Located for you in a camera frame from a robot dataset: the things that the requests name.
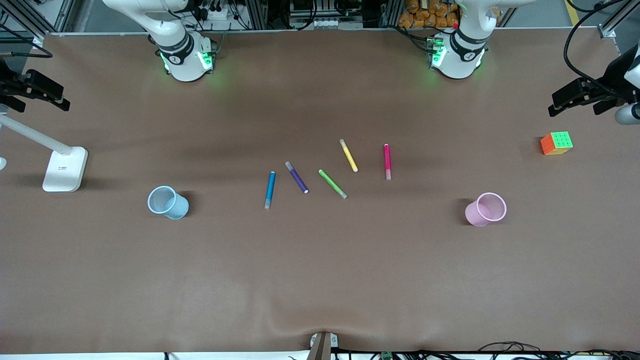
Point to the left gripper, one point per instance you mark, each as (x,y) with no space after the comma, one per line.
(613,75)

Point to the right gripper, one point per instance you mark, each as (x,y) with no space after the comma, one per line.
(7,84)

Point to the pink marker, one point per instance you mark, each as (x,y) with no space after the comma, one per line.
(387,160)

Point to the blue marker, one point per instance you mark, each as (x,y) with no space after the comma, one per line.
(270,187)

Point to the colourful puzzle cube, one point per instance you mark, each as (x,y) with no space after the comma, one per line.
(556,144)

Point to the white stand with pole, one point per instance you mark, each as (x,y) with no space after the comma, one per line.
(65,170)

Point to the pink plastic cup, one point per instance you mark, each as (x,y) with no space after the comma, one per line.
(475,215)

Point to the light blue plastic cup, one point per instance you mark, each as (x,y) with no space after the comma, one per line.
(176,209)

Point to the pile of orange objects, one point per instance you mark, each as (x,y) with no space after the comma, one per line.
(425,15)

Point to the white power strip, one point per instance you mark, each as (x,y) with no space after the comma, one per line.
(212,13)

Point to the yellow marker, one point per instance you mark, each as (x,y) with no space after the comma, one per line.
(348,155)

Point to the green marker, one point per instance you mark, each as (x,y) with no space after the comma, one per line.
(332,183)

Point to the white terminal block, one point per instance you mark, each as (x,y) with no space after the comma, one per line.
(325,23)

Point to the purple marker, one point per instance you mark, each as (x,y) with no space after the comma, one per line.
(297,178)

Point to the metal table clamp bracket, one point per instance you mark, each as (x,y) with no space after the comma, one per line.
(321,347)

